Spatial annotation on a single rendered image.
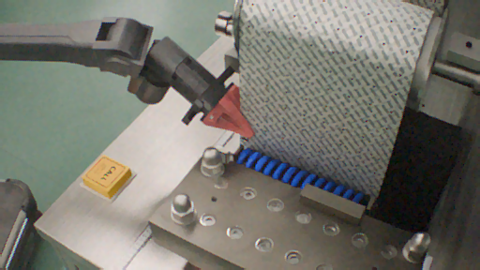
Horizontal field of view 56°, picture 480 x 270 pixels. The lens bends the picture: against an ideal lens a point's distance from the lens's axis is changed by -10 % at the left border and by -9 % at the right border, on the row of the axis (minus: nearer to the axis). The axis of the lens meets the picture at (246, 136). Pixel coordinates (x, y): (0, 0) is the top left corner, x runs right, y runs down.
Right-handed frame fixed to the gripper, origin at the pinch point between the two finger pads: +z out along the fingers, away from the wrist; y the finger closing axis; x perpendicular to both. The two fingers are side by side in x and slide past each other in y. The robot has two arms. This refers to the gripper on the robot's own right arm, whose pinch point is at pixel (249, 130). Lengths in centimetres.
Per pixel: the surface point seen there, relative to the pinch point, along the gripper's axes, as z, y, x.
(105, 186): -12.7, 12.6, -23.8
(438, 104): 30, -44, -1
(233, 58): -9.4, -7.0, 2.6
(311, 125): 5.5, 0.2, 10.2
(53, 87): -86, -74, -174
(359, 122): 9.4, 0.2, 16.7
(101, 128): -46, -63, -150
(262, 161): 4.4, 2.8, -0.1
